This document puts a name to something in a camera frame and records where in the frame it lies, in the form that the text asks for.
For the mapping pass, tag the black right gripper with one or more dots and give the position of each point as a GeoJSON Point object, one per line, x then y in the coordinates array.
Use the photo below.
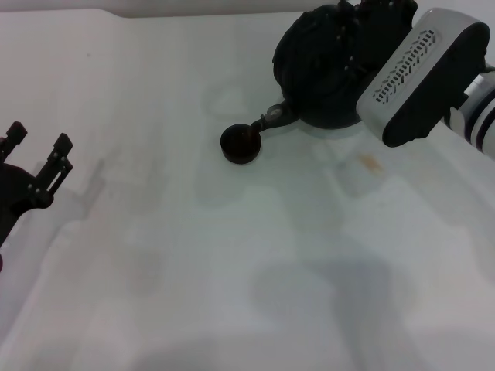
{"type": "Point", "coordinates": [383, 31]}

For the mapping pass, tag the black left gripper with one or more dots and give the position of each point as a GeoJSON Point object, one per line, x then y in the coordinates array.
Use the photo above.
{"type": "Point", "coordinates": [11, 193]}

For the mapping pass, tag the black round teapot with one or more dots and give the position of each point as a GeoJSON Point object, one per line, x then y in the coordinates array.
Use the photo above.
{"type": "Point", "coordinates": [309, 77]}

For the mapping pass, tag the dark brown teacup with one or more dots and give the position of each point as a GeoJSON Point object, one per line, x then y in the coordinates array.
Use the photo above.
{"type": "Point", "coordinates": [240, 145]}

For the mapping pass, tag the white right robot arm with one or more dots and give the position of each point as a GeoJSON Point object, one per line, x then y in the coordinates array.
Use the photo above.
{"type": "Point", "coordinates": [479, 116]}

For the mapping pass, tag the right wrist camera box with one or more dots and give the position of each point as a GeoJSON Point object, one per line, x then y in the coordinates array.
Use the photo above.
{"type": "Point", "coordinates": [421, 77]}

